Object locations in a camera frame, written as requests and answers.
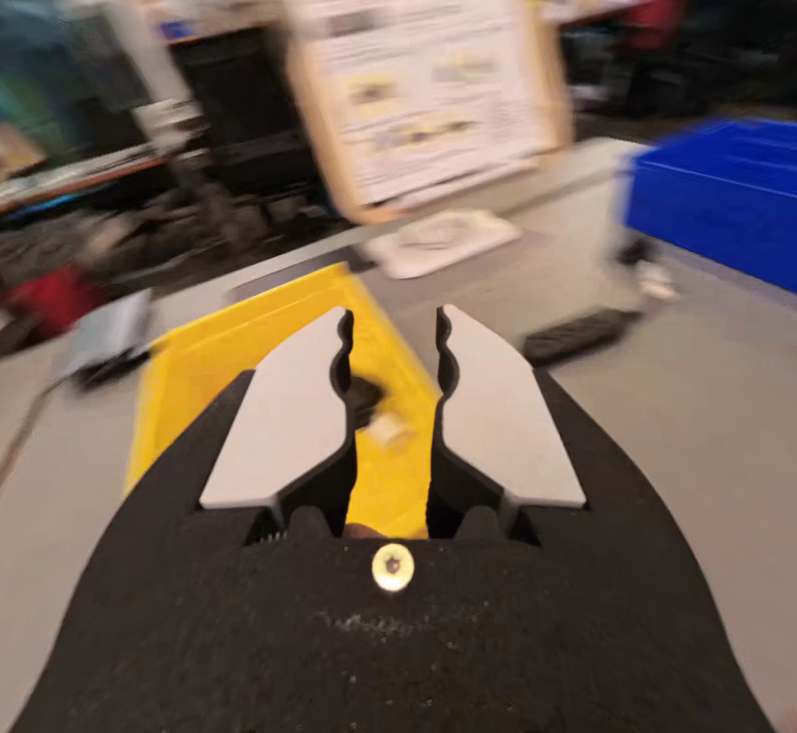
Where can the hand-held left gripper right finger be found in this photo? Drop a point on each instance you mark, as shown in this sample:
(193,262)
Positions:
(504,434)

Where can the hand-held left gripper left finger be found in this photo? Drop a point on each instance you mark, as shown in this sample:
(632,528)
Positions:
(280,434)

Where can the yellow plastic bin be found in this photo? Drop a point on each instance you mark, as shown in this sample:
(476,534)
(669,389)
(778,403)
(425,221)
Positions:
(199,372)

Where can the black power strip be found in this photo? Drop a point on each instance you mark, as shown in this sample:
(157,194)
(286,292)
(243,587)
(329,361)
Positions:
(579,334)

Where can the red bag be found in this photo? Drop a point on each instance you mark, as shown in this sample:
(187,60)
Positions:
(56,300)

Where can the blue plastic bin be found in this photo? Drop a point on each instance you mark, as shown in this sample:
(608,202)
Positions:
(716,210)

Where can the wooden framed instruction board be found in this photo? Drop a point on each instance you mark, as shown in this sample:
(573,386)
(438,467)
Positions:
(429,92)

